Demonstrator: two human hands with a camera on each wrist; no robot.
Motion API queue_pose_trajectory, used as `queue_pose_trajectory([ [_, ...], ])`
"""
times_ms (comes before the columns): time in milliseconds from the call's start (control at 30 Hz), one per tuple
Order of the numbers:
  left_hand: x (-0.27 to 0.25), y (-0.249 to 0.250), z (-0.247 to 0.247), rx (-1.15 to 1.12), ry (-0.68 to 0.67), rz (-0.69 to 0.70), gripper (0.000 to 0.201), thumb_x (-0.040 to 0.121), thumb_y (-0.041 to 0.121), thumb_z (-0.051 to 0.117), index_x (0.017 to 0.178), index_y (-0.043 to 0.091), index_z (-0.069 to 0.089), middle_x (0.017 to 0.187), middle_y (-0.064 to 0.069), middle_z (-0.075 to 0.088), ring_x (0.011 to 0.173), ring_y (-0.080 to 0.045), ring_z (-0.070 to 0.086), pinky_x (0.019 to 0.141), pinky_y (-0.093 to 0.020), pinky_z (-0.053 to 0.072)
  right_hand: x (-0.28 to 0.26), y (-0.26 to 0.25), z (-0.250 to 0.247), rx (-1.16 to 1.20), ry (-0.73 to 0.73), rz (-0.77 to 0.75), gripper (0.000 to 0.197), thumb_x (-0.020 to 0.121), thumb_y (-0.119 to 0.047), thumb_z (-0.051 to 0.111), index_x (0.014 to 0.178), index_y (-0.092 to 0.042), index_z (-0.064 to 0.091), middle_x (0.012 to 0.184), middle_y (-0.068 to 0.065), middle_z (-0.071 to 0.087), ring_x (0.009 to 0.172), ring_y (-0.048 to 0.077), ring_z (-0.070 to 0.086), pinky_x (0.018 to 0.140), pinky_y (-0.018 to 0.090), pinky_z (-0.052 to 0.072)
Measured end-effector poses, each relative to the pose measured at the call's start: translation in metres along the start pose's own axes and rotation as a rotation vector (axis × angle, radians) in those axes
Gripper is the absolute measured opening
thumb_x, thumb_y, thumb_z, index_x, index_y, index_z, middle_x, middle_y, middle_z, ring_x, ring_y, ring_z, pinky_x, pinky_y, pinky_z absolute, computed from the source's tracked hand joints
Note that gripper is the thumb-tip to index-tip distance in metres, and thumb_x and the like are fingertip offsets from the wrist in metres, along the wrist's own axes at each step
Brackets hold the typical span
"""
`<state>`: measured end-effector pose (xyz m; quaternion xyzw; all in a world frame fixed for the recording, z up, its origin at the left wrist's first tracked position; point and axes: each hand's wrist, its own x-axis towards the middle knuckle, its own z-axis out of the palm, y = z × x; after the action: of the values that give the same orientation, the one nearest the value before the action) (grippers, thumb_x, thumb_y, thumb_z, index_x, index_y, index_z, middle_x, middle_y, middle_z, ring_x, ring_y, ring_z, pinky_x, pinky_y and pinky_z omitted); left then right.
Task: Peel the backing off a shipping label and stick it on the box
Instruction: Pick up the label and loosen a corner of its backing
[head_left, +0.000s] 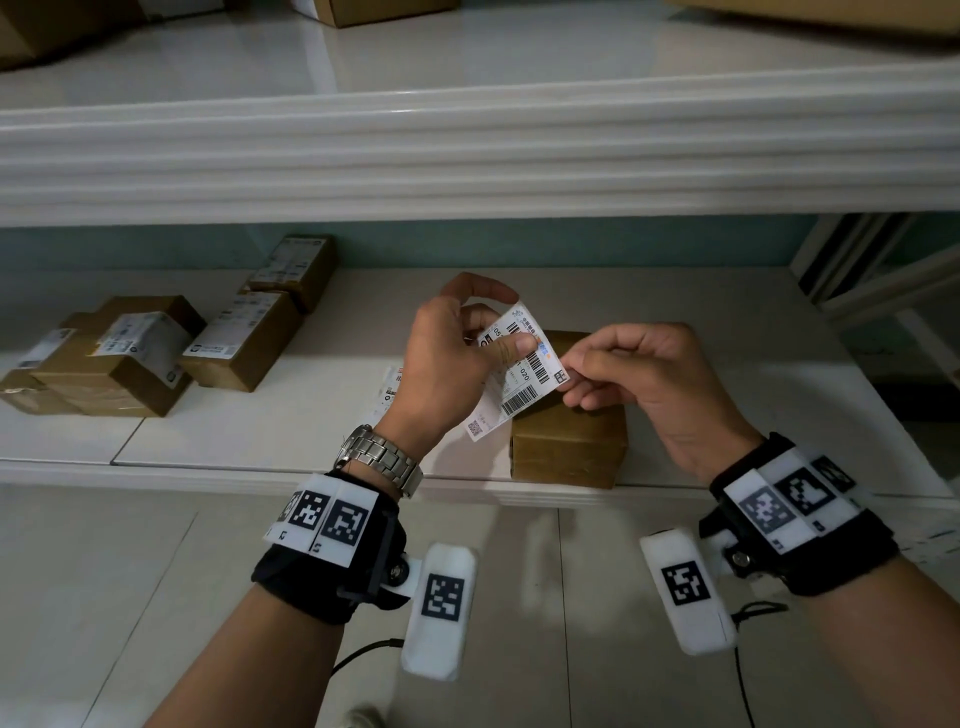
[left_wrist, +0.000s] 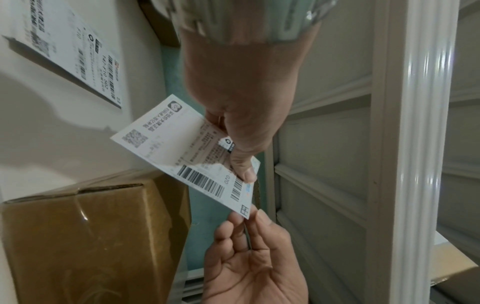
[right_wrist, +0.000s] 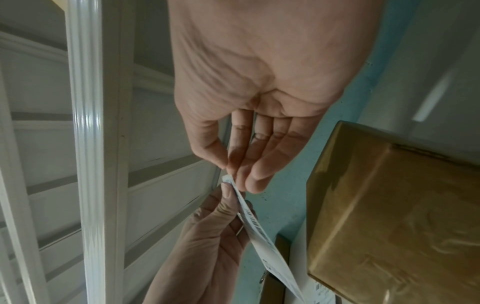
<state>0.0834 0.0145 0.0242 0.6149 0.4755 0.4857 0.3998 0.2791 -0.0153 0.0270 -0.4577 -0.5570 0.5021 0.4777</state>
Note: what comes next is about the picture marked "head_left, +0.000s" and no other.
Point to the person's left hand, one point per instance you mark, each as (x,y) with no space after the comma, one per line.
(439,367)

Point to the person's right hand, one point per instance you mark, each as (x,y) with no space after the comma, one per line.
(667,382)

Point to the white shipping label sticker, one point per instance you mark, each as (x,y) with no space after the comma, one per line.
(517,390)

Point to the plain taped cardboard box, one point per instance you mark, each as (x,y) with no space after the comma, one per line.
(570,450)

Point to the person's left forearm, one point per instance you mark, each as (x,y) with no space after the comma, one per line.
(247,675)

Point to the spare label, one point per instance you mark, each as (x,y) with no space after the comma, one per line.
(388,390)

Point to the labelled box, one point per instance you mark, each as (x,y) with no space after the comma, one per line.
(292,262)
(247,352)
(52,345)
(142,382)

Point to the shelf box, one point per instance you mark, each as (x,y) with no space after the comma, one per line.
(375,11)
(60,26)
(825,11)

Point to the small taped cardboard box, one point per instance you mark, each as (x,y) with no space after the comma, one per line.
(30,397)

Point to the silver metal wristwatch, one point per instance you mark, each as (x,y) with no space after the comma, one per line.
(375,454)

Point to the white shelf unit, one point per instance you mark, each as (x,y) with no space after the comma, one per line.
(480,150)

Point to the white slatted side frame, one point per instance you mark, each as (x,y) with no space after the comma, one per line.
(885,289)

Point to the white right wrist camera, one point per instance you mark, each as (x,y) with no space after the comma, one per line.
(705,630)

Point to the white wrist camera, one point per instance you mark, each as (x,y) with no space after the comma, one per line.
(442,637)
(705,630)

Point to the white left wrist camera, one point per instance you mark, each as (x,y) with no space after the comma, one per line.
(442,637)

